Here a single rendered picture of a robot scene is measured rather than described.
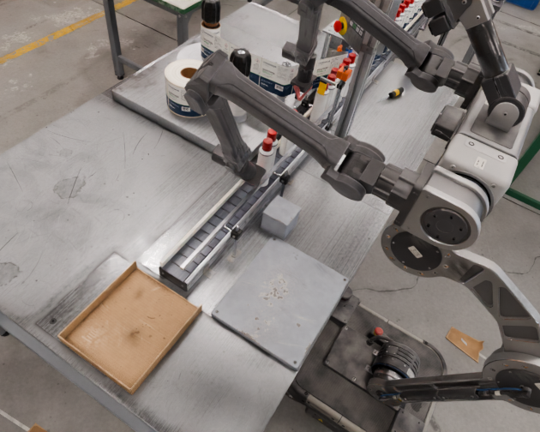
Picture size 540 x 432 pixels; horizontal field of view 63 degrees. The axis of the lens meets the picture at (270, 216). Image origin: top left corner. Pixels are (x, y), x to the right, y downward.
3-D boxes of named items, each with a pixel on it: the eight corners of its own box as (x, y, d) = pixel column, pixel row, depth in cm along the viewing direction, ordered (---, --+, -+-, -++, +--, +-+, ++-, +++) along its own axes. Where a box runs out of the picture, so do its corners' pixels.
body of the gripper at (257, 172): (242, 157, 150) (235, 152, 143) (267, 170, 148) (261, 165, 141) (232, 173, 150) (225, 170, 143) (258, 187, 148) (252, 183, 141)
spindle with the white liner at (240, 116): (233, 107, 188) (237, 42, 165) (250, 116, 186) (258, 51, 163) (220, 117, 183) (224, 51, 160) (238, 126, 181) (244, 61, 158)
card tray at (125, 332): (136, 267, 139) (135, 260, 136) (201, 310, 133) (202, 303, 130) (60, 341, 122) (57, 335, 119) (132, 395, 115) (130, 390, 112)
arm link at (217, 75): (178, 70, 85) (207, 31, 87) (181, 98, 98) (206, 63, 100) (369, 198, 88) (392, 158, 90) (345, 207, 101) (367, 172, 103)
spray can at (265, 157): (259, 175, 165) (265, 133, 149) (271, 181, 163) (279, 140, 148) (251, 183, 162) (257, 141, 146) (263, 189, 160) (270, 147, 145)
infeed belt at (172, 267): (368, 59, 234) (370, 52, 231) (381, 65, 232) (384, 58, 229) (162, 274, 138) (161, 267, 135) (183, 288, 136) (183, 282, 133)
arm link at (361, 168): (380, 189, 86) (393, 167, 87) (334, 166, 88) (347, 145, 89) (375, 205, 94) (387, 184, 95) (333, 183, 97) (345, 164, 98)
